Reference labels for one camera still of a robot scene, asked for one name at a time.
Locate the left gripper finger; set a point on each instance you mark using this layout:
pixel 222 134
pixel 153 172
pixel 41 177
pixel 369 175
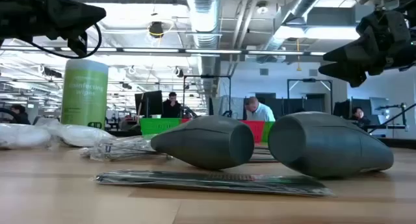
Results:
pixel 78 16
pixel 78 43

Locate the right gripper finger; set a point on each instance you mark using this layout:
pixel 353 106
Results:
pixel 354 52
pixel 347 73

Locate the bagged white cotton pads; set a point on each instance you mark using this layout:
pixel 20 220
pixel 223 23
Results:
pixel 81 135
pixel 19 136

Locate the bagged metal nail clipper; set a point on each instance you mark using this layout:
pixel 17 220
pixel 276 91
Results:
pixel 136 140
pixel 113 152

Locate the person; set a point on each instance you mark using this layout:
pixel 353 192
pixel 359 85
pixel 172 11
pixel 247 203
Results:
pixel 171 105
pixel 359 118
pixel 20 115
pixel 260 112

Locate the green disinfecting wipes canister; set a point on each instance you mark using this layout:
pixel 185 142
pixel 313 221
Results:
pixel 84 94

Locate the black ceiling fixture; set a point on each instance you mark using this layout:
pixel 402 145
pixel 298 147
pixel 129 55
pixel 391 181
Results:
pixel 156 29

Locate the black background monitor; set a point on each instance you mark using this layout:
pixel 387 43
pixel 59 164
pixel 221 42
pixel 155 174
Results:
pixel 149 104

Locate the green plastic basket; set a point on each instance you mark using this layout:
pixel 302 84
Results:
pixel 159 126
pixel 268 128

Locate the red plastic basket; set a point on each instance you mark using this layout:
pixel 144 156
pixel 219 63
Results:
pixel 185 120
pixel 256 130

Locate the black metal stand frame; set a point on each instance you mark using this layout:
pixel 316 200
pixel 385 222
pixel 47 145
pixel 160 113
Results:
pixel 308 80
pixel 208 76

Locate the silver ventilation duct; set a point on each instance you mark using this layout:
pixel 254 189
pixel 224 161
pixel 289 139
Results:
pixel 204 16

